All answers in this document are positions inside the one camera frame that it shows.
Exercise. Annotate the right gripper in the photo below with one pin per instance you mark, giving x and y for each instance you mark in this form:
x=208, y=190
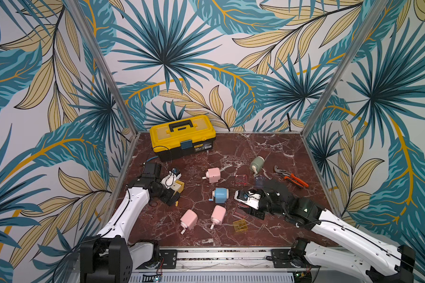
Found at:
x=263, y=206

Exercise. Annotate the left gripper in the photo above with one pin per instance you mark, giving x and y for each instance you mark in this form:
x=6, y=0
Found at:
x=166, y=198

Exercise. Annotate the yellow pencil sharpener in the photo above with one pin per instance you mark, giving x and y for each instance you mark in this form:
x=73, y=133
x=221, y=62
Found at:
x=178, y=187

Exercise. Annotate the yellow transparent tray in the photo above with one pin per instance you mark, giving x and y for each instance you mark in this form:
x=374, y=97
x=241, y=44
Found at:
x=240, y=226

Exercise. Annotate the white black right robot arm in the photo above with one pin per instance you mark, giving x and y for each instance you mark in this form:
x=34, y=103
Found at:
x=365, y=258

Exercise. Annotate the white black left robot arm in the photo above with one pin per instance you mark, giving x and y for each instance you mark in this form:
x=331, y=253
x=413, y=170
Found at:
x=107, y=257

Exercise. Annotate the pink sharpener front left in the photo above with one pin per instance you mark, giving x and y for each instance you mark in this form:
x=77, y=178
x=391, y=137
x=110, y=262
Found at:
x=188, y=221

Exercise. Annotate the blue transparent tray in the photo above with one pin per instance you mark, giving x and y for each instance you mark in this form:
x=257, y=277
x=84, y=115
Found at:
x=260, y=181

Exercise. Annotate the pink transparent tray back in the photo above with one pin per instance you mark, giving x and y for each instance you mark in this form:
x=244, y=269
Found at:
x=241, y=180

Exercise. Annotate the blue pencil sharpener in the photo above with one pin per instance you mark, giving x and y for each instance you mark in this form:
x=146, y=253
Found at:
x=220, y=195

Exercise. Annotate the pink sharpener centre back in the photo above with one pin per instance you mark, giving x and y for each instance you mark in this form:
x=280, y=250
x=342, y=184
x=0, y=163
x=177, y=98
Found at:
x=213, y=175

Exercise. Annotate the green pencil sharpener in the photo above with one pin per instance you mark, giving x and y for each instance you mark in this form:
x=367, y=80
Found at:
x=256, y=165

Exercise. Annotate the yellow black toolbox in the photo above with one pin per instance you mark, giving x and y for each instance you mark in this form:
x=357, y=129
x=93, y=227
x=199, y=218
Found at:
x=181, y=138

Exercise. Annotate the orange handled pliers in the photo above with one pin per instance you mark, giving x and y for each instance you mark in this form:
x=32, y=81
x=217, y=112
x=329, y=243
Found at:
x=291, y=178

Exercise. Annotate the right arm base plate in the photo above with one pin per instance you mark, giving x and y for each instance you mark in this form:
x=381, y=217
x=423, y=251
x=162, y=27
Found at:
x=284, y=258

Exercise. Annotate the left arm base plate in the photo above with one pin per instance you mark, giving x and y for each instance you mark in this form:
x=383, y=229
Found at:
x=163, y=259

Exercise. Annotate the aluminium front rail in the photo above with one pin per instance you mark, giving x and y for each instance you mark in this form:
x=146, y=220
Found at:
x=209, y=264

